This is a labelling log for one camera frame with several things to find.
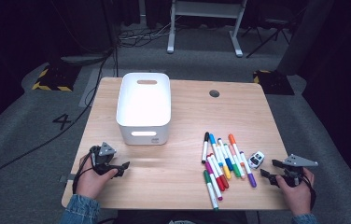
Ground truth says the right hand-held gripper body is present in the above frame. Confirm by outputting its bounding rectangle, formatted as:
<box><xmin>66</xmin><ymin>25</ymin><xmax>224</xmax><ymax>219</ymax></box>
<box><xmin>281</xmin><ymin>153</ymin><xmax>319</xmax><ymax>188</ymax></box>

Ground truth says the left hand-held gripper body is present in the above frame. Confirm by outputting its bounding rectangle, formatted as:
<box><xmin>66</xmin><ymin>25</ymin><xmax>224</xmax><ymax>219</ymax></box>
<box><xmin>89</xmin><ymin>141</ymin><xmax>120</xmax><ymax>175</ymax></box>

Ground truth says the purple marker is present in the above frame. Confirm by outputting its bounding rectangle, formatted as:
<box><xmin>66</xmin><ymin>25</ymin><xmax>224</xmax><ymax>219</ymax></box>
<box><xmin>239</xmin><ymin>150</ymin><xmax>258</xmax><ymax>189</ymax></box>

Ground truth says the light green marker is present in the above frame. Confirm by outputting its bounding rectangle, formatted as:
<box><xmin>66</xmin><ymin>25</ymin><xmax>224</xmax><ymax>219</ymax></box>
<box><xmin>223</xmin><ymin>143</ymin><xmax>242</xmax><ymax>179</ymax></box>

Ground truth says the pink marker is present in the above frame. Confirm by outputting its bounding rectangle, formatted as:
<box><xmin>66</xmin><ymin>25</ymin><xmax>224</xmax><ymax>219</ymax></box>
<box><xmin>231</xmin><ymin>145</ymin><xmax>246</xmax><ymax>180</ymax></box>

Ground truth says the yellow marker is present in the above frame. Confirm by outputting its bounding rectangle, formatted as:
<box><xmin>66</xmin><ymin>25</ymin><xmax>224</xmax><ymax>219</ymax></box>
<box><xmin>214</xmin><ymin>146</ymin><xmax>232</xmax><ymax>180</ymax></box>

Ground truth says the red marker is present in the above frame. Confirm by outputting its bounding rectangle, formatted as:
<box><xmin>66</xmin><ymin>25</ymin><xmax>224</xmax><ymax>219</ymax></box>
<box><xmin>209</xmin><ymin>152</ymin><xmax>230</xmax><ymax>189</ymax></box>
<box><xmin>206</xmin><ymin>154</ymin><xmax>227</xmax><ymax>192</ymax></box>

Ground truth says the orange marker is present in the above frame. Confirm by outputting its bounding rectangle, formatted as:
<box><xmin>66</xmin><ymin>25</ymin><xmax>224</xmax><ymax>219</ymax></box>
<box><xmin>228</xmin><ymin>133</ymin><xmax>243</xmax><ymax>167</ymax></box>

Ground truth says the white plastic storage bin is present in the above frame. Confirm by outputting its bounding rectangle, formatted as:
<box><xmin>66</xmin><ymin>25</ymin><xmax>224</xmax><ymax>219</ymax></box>
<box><xmin>115</xmin><ymin>72</ymin><xmax>172</xmax><ymax>147</ymax></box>

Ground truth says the magenta marker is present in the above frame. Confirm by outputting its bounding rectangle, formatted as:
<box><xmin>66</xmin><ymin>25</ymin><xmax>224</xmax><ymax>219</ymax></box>
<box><xmin>204</xmin><ymin>161</ymin><xmax>224</xmax><ymax>202</ymax></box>

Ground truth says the dark green marker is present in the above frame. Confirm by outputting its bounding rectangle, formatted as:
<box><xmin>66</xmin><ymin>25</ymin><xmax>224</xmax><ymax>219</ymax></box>
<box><xmin>203</xmin><ymin>169</ymin><xmax>220</xmax><ymax>212</ymax></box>

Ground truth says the sky blue marker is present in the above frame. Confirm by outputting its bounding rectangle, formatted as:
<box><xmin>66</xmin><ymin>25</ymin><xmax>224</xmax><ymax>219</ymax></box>
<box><xmin>208</xmin><ymin>133</ymin><xmax>223</xmax><ymax>166</ymax></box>

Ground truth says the black marker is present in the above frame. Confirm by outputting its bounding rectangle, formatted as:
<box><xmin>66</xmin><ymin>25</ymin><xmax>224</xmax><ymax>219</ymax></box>
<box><xmin>201</xmin><ymin>132</ymin><xmax>211</xmax><ymax>165</ymax></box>

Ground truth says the person's left hand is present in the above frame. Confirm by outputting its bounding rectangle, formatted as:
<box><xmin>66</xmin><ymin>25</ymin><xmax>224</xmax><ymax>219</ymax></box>
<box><xmin>75</xmin><ymin>154</ymin><xmax>119</xmax><ymax>201</ymax></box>

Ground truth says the person's right hand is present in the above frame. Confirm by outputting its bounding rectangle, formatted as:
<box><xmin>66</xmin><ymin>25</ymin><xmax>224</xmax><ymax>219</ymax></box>
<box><xmin>275</xmin><ymin>167</ymin><xmax>316</xmax><ymax>217</ymax></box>

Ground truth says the grey table edge clip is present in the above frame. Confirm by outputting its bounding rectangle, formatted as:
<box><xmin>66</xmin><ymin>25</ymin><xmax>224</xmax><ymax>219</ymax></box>
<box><xmin>59</xmin><ymin>174</ymin><xmax>77</xmax><ymax>183</ymax></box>

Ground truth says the person's dark clothing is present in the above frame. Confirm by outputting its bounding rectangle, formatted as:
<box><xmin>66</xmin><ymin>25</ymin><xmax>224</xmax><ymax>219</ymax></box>
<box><xmin>114</xmin><ymin>209</ymin><xmax>256</xmax><ymax>224</ymax></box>

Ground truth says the black yellow striped base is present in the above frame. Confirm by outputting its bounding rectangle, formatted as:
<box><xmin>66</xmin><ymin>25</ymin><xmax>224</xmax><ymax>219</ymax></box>
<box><xmin>31</xmin><ymin>63</ymin><xmax>82</xmax><ymax>92</ymax></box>
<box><xmin>252</xmin><ymin>69</ymin><xmax>295</xmax><ymax>96</ymax></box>

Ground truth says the black stand pole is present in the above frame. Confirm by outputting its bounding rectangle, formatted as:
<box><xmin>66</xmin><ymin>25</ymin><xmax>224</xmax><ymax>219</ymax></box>
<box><xmin>102</xmin><ymin>0</ymin><xmax>119</xmax><ymax>77</ymax></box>

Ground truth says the grey flat stand base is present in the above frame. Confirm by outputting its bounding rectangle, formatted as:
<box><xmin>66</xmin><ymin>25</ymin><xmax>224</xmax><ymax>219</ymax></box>
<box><xmin>60</xmin><ymin>53</ymin><xmax>107</xmax><ymax>67</ymax></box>

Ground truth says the grey column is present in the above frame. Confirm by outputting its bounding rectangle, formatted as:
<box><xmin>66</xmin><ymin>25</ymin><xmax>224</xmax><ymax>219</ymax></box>
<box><xmin>276</xmin><ymin>0</ymin><xmax>335</xmax><ymax>77</ymax></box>

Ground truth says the right hand-held gripper cable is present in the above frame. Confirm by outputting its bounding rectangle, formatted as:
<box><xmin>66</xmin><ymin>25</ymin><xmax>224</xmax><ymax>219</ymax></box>
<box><xmin>294</xmin><ymin>174</ymin><xmax>317</xmax><ymax>211</ymax></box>

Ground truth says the hand-held gripper cable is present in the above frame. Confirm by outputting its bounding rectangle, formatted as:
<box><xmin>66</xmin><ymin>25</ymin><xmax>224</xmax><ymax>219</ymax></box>
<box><xmin>294</xmin><ymin>174</ymin><xmax>317</xmax><ymax>211</ymax></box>
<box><xmin>71</xmin><ymin>146</ymin><xmax>98</xmax><ymax>195</ymax></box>

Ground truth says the left hand-held gripper cable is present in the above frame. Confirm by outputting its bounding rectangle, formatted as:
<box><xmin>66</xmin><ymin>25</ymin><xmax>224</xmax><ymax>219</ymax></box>
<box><xmin>71</xmin><ymin>146</ymin><xmax>98</xmax><ymax>195</ymax></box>

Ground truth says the long black floor cable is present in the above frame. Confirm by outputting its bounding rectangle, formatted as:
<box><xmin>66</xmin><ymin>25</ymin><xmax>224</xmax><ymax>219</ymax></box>
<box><xmin>0</xmin><ymin>46</ymin><xmax>116</xmax><ymax>190</ymax></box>

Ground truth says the bundle of floor cables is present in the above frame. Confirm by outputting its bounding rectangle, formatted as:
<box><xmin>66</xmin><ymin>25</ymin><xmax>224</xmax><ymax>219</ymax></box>
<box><xmin>116</xmin><ymin>18</ymin><xmax>177</xmax><ymax>49</ymax></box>

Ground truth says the white metal desk frame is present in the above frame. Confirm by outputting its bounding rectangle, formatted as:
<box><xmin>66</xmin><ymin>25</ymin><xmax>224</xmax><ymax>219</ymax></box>
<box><xmin>166</xmin><ymin>0</ymin><xmax>248</xmax><ymax>59</ymax></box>

